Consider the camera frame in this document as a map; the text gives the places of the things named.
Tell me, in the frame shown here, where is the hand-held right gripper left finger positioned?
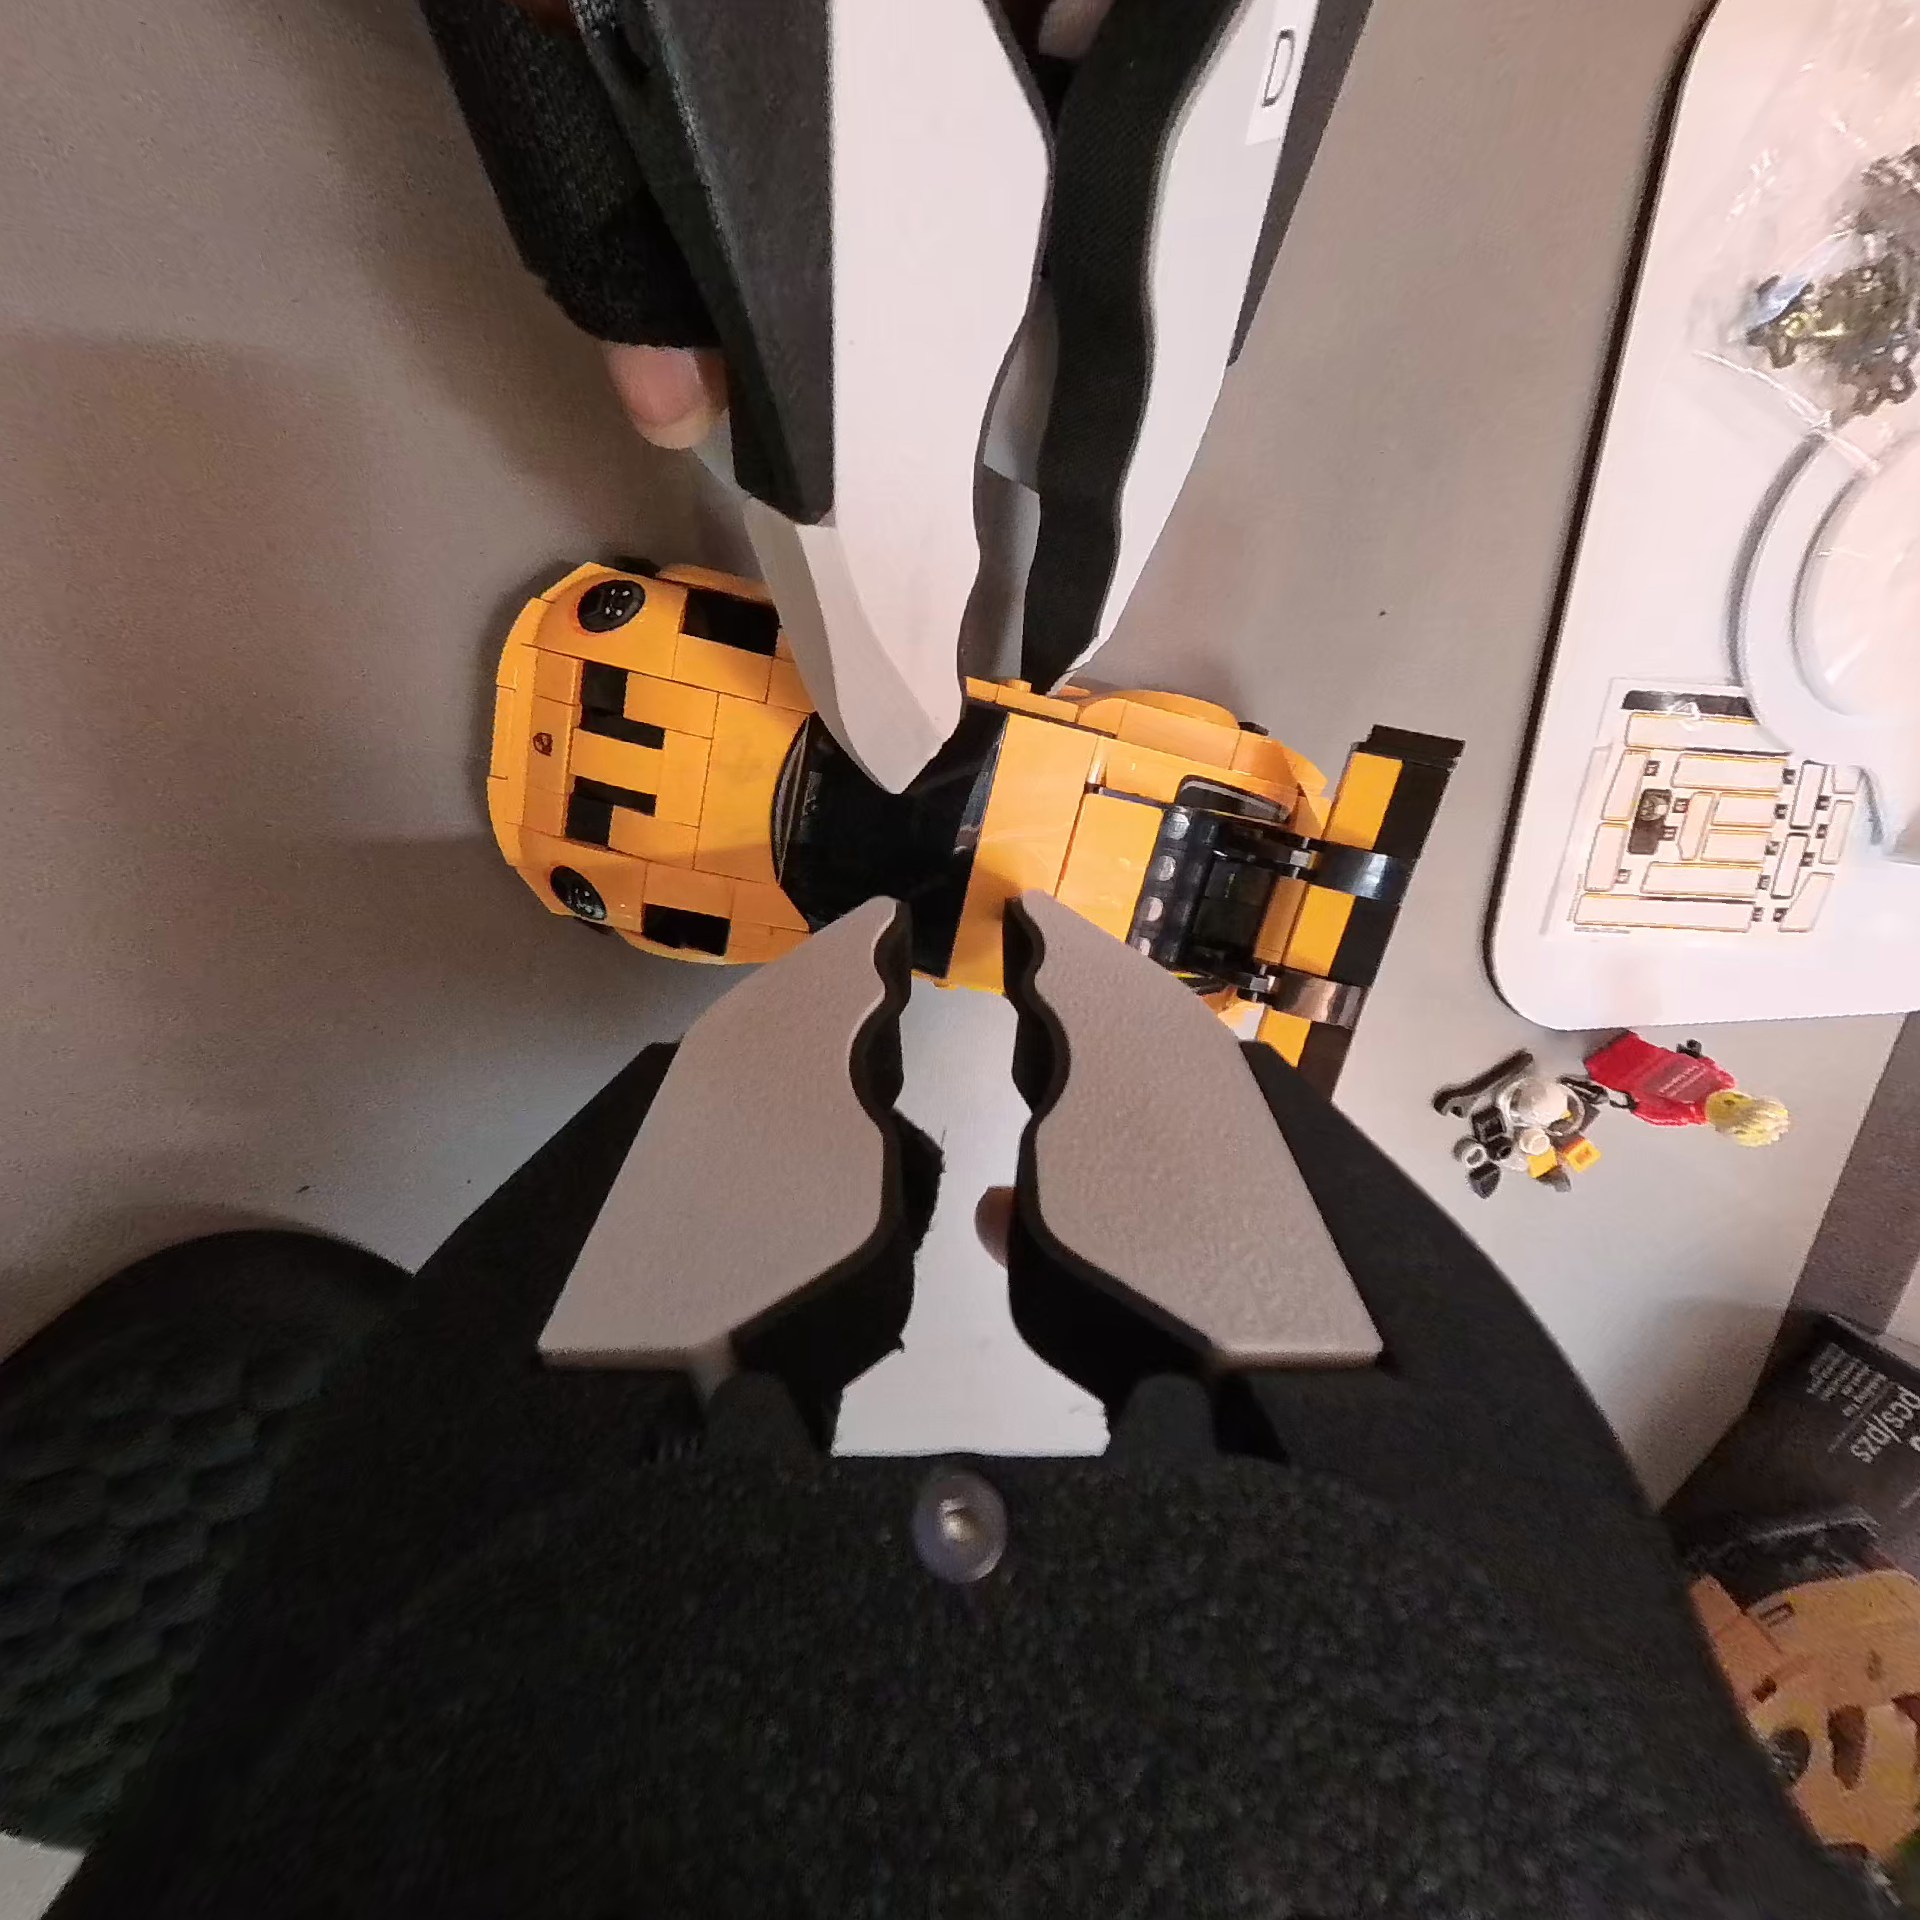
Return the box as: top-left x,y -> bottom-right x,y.
538,897 -> 939,1450

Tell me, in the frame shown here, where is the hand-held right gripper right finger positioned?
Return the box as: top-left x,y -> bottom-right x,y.
1001,891 -> 1384,1426

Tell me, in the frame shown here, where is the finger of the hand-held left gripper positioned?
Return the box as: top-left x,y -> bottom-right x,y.
743,0 -> 1056,798
978,0 -> 1327,699

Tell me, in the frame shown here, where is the dark transparent lego windshield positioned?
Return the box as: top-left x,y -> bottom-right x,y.
773,703 -> 999,985

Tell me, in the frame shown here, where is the yellow black lego spoiler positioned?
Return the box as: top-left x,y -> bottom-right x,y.
1257,725 -> 1468,1087

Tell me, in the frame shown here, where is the yellow lego car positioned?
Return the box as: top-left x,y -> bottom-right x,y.
487,562 -> 1466,1087

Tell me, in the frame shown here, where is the white book stand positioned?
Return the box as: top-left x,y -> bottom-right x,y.
1487,0 -> 1920,1033

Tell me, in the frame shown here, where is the red lego minifigure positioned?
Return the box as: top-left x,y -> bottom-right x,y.
1583,1030 -> 1792,1151

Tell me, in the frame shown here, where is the plastic bag of lego parts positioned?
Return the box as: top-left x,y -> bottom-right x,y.
1697,142 -> 1920,429

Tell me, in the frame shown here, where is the lego sticker sheet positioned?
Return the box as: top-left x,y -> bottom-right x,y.
1560,682 -> 1881,935

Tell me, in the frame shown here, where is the lego set box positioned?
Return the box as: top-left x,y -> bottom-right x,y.
1665,1313 -> 1920,1895

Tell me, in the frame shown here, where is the person's left hand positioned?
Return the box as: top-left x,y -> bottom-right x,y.
599,335 -> 732,452

